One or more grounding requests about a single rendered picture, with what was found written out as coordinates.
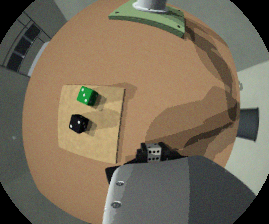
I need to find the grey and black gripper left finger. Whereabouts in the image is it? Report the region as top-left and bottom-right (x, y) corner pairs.
(105, 143), (148, 185)

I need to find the green die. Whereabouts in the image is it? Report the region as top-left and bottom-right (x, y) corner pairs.
(77, 86), (98, 106)

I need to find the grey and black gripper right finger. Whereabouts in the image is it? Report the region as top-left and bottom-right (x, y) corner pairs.
(158, 142), (189, 162)

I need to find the tan square mat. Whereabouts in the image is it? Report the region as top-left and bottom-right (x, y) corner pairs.
(58, 85), (124, 164)

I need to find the black die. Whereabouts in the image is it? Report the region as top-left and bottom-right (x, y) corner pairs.
(69, 114), (89, 134)

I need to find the white die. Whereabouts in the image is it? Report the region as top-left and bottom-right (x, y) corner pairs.
(145, 143), (162, 162)

